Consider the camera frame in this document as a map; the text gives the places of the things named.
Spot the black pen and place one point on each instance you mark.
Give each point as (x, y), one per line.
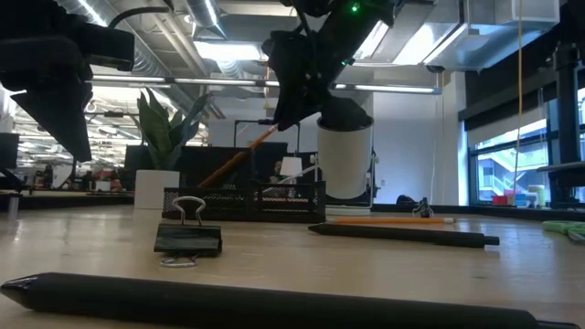
(228, 304)
(402, 235)

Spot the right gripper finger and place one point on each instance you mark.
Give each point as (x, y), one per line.
(297, 107)

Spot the white plant pot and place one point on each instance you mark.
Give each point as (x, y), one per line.
(155, 189)

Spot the dark background monitor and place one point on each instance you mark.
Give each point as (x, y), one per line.
(8, 151)

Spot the ceiling light bar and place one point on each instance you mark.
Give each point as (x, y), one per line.
(388, 88)

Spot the white cylinder with black rim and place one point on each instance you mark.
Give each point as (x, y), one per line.
(345, 160)

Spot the white desk lamp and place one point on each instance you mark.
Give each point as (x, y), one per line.
(291, 166)

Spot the person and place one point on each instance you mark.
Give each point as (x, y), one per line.
(276, 171)

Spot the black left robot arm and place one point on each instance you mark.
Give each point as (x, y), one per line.
(27, 16)

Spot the black pole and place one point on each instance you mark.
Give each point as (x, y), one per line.
(566, 137)

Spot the black mesh desk organizer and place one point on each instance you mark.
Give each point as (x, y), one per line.
(283, 205)

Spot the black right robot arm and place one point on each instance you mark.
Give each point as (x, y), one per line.
(361, 27)

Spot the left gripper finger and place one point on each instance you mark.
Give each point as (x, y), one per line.
(64, 123)

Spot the orange pencil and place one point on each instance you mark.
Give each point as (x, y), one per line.
(388, 220)
(228, 164)

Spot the black aluminium table frame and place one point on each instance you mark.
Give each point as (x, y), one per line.
(503, 212)

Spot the large black binder clip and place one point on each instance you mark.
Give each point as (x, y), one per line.
(187, 240)

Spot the coloured bins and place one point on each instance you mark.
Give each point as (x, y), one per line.
(512, 197)

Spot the green snake plant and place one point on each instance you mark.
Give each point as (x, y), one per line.
(160, 132)

